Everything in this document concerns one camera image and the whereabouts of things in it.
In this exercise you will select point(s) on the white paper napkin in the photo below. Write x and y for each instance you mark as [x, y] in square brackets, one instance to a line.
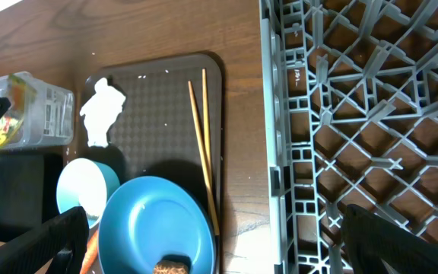
[100, 112]

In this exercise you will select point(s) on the blue plate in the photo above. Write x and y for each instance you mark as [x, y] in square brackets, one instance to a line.
[150, 219]

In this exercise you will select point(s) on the brown plastic tray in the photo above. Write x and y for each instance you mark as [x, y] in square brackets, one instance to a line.
[154, 135]

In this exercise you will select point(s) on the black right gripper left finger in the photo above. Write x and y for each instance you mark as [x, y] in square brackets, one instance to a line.
[61, 242]

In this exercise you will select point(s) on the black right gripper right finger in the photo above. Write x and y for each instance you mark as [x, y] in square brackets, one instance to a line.
[372, 243]

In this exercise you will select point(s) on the brown noodle clump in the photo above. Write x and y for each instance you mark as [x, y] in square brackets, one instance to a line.
[170, 267]

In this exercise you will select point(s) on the light blue rice bowl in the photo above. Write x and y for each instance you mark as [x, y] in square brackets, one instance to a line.
[88, 184]

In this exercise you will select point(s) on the grey dishwasher rack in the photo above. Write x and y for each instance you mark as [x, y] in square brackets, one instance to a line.
[351, 117]

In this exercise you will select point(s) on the wooden chopstick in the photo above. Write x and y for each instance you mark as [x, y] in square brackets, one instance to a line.
[206, 124]
[204, 163]

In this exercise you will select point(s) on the clear plastic bin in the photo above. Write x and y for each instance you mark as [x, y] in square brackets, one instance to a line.
[49, 120]

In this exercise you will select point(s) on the orange carrot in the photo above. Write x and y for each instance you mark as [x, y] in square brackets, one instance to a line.
[91, 253]

